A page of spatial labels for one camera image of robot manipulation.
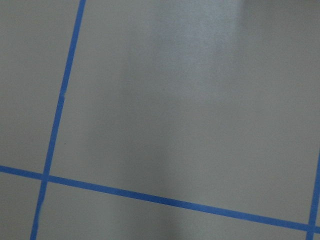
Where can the blue tape grid lines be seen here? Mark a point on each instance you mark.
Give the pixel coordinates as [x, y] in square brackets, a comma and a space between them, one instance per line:
[159, 119]

